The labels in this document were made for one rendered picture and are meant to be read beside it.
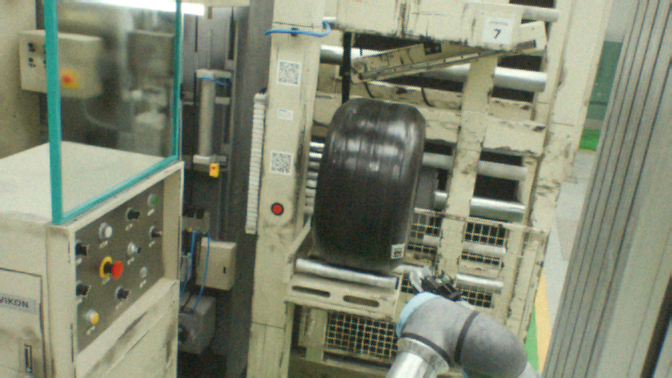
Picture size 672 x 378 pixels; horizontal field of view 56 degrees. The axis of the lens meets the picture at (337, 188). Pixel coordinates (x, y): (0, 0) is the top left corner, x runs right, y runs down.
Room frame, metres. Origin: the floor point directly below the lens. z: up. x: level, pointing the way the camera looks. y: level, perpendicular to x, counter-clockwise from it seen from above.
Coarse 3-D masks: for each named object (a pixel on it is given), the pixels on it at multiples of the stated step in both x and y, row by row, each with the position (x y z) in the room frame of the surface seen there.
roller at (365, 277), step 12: (300, 264) 1.85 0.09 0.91; (312, 264) 1.85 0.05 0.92; (324, 264) 1.85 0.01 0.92; (324, 276) 1.84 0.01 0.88; (336, 276) 1.83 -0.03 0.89; (348, 276) 1.82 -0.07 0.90; (360, 276) 1.82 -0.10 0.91; (372, 276) 1.82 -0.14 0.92; (384, 276) 1.82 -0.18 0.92; (396, 276) 1.82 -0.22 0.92; (396, 288) 1.80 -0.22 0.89
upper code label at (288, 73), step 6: (282, 60) 1.94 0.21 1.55; (282, 66) 1.94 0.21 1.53; (288, 66) 1.94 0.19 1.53; (294, 66) 1.94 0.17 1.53; (300, 66) 1.93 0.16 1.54; (282, 72) 1.94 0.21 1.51; (288, 72) 1.94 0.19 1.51; (294, 72) 1.94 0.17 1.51; (300, 72) 1.93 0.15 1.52; (282, 78) 1.94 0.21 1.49; (288, 78) 1.94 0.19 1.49; (294, 78) 1.94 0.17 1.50; (288, 84) 1.94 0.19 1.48; (294, 84) 1.94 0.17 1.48
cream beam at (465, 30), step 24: (360, 0) 2.17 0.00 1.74; (384, 0) 2.16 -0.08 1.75; (408, 0) 2.15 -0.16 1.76; (432, 0) 2.14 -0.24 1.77; (456, 0) 2.13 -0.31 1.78; (336, 24) 2.19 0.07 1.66; (360, 24) 2.17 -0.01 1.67; (384, 24) 2.16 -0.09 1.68; (408, 24) 2.15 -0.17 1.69; (432, 24) 2.14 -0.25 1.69; (456, 24) 2.12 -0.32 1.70; (480, 24) 2.11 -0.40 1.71; (480, 48) 2.12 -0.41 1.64; (504, 48) 2.10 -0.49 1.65
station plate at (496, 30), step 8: (488, 16) 2.11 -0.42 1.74; (488, 24) 2.11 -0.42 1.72; (496, 24) 2.10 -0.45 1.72; (504, 24) 2.10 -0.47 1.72; (512, 24) 2.10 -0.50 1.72; (488, 32) 2.11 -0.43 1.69; (496, 32) 2.10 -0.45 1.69; (504, 32) 2.10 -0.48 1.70; (488, 40) 2.11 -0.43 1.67; (496, 40) 2.10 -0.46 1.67; (504, 40) 2.10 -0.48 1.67
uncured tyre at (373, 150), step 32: (352, 128) 1.82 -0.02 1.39; (384, 128) 1.82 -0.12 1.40; (416, 128) 1.85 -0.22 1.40; (320, 160) 1.79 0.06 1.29; (352, 160) 1.75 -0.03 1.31; (384, 160) 1.74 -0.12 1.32; (416, 160) 1.78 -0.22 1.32; (320, 192) 1.75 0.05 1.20; (352, 192) 1.71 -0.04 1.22; (384, 192) 1.70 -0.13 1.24; (416, 192) 2.14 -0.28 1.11; (320, 224) 1.74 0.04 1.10; (352, 224) 1.71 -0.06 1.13; (384, 224) 1.69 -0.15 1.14; (352, 256) 1.76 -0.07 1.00; (384, 256) 1.73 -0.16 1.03
